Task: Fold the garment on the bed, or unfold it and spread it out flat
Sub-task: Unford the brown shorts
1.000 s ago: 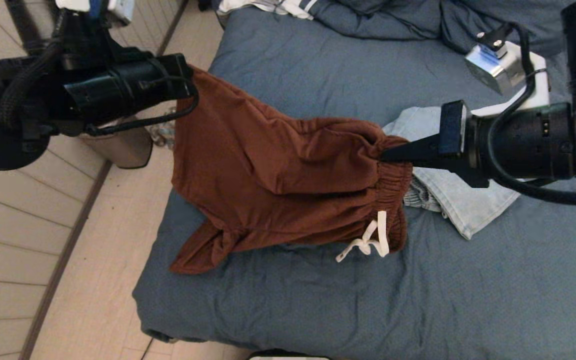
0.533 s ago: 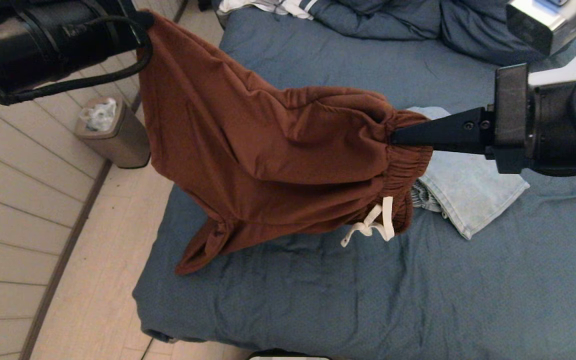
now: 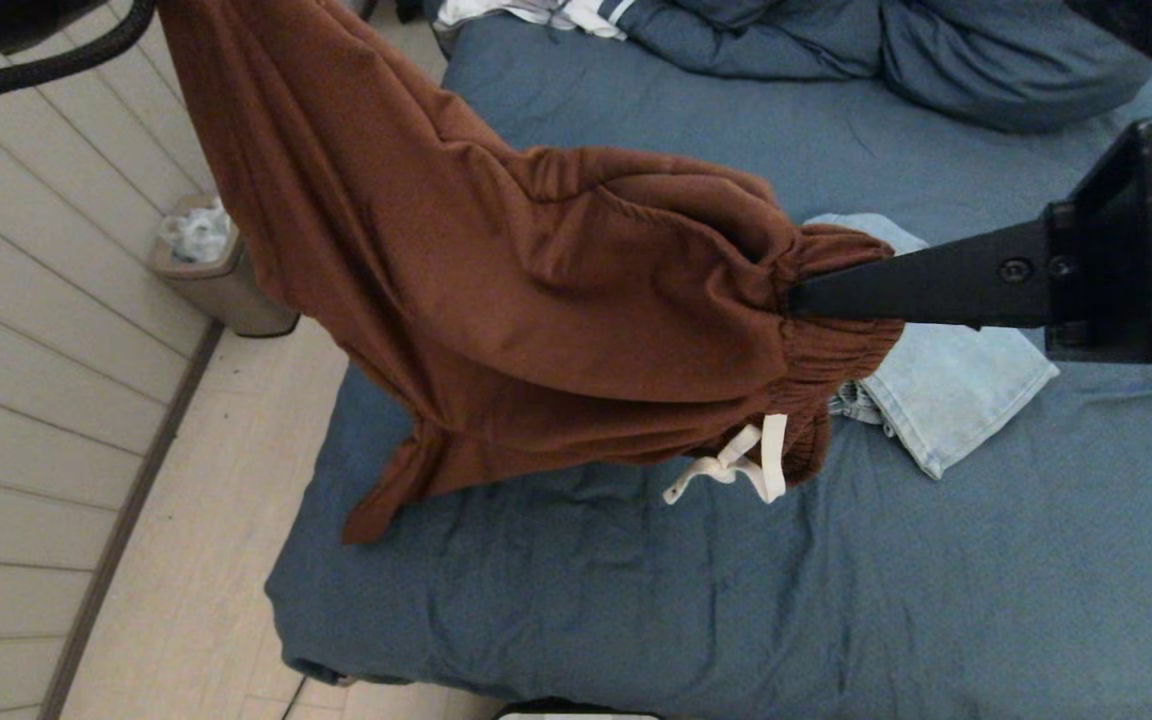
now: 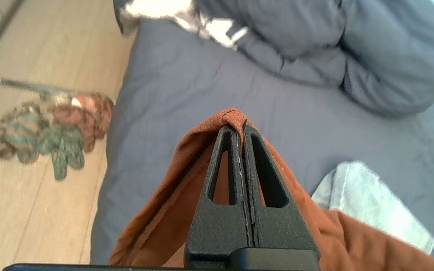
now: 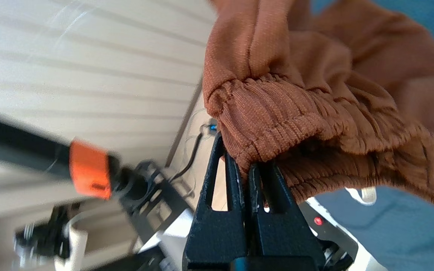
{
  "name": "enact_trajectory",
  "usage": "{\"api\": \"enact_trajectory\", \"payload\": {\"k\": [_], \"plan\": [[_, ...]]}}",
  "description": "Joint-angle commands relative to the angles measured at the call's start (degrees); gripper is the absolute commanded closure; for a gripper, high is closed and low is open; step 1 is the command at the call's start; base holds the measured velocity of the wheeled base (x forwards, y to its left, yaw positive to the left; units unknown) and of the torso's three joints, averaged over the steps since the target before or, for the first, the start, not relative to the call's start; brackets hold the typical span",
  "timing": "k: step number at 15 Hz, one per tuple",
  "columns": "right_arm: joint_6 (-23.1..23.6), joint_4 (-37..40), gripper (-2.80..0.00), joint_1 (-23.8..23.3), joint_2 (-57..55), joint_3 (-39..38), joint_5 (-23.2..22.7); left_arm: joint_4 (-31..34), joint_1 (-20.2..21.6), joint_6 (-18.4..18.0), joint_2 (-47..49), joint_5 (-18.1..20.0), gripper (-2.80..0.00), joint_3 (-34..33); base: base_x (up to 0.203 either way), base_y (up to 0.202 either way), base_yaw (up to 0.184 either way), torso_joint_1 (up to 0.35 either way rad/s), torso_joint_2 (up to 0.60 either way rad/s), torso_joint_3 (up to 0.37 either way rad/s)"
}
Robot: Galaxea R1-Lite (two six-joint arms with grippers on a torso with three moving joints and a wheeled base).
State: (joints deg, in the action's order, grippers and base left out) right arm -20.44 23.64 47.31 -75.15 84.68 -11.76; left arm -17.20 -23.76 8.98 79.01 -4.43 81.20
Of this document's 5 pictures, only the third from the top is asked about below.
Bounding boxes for brown shorts with white print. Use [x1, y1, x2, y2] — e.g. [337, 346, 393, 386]
[156, 0, 905, 546]

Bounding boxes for light blue denim shorts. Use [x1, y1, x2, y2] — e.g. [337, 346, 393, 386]
[804, 213, 1059, 481]

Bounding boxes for crumpled blue duvet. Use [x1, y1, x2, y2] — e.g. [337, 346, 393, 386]
[626, 0, 1152, 134]

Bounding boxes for blue bed cover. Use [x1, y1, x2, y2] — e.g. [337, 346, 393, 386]
[266, 15, 1152, 720]

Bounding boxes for white striped garment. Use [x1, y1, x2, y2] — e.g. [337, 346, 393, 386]
[434, 0, 642, 43]

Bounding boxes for brown metal trash bin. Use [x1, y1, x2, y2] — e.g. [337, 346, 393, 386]
[148, 195, 299, 338]

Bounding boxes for clear plastic bin liner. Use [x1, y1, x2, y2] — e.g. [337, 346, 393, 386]
[158, 198, 235, 265]

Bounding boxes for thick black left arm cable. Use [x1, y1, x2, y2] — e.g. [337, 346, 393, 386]
[0, 0, 159, 108]

